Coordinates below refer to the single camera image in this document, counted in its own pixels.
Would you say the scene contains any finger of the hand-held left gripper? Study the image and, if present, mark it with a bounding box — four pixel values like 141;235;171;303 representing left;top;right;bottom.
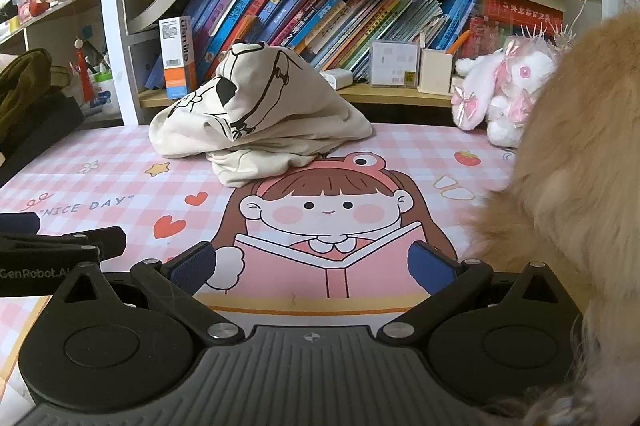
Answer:
0;227;127;260
0;212;42;234

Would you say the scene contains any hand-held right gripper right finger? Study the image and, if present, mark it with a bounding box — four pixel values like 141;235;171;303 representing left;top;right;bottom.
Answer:
376;242;583;344

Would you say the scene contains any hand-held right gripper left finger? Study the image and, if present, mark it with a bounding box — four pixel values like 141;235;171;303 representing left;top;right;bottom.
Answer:
50;242;246;344

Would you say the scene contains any cream printed t-shirt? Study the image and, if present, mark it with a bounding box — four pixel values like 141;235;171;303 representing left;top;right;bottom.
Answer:
149;41;375;189

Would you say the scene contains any person's right forearm fluffy sleeve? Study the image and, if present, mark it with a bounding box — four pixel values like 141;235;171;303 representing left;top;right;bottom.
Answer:
462;8;640;426

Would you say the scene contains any pink checked cartoon table mat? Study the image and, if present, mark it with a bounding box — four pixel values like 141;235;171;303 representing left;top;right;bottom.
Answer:
0;121;521;387

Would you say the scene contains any green and white tub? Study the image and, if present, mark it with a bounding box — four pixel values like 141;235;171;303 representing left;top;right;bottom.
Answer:
89;71;121;117

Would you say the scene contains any olive green cloth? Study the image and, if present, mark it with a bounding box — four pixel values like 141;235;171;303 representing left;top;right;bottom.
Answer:
0;48;73;152

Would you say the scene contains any red tassel ornament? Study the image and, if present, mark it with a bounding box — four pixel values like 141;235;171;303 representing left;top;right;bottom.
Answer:
74;37;95;103

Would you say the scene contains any white pink plush bunny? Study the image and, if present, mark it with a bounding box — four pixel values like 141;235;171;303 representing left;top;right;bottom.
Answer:
450;33;558;149

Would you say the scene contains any orange and blue tall box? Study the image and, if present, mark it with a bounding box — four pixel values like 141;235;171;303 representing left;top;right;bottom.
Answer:
159;16;200;101

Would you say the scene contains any cream square pen holder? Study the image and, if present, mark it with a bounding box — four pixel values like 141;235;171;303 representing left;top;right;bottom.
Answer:
419;47;455;95

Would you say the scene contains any clear memo cube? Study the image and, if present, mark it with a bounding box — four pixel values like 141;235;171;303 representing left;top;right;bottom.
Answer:
370;40;420;88

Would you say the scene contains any white charger plug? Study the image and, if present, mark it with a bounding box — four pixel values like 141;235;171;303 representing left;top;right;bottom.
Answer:
321;67;354;91

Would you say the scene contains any large white paperback book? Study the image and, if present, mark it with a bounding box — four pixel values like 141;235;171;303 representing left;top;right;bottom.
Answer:
125;0;208;34

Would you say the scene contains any row of colourful books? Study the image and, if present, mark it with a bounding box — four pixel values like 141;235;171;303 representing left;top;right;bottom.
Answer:
142;0;481;89

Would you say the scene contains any thick red book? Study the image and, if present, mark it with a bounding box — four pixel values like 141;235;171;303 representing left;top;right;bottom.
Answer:
479;0;567;26

